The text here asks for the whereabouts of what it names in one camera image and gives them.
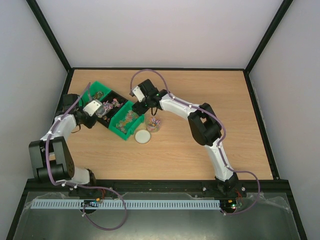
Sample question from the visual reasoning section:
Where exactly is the black aluminium frame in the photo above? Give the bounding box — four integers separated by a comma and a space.
7, 0, 307, 240

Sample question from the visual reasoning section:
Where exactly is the clear glass jar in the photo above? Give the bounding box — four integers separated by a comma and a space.
145, 115, 162, 133

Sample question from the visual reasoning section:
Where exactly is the green bin of gummies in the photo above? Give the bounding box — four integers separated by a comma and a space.
108, 101, 145, 141

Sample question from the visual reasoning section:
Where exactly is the white jar lid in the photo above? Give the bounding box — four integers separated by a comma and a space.
134, 129, 151, 145

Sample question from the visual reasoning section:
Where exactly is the green bin of sticks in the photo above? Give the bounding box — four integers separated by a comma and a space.
78, 81, 111, 107

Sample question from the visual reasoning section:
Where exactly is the black bin of lollipops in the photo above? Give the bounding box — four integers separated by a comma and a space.
97, 90, 128, 128

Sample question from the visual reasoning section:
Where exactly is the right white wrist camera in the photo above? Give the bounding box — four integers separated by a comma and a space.
129, 85, 146, 103

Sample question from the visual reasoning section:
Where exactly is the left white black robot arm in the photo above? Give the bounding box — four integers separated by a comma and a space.
28, 94, 102, 188

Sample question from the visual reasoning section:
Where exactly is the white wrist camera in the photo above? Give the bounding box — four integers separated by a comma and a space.
83, 100, 103, 117
129, 85, 146, 103

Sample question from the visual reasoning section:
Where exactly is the light blue cable duct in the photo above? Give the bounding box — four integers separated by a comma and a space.
30, 199, 221, 210

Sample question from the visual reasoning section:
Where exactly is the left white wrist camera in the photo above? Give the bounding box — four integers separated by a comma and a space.
83, 100, 103, 117

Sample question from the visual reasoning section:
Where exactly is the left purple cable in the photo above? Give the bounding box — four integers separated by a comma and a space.
44, 81, 128, 230

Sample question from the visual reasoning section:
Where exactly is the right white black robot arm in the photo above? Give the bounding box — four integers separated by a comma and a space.
130, 79, 238, 196

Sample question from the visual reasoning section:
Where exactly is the metal candy scoop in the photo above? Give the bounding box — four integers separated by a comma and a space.
95, 103, 113, 118

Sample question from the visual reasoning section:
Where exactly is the metal front tray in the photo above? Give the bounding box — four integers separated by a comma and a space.
13, 192, 300, 240

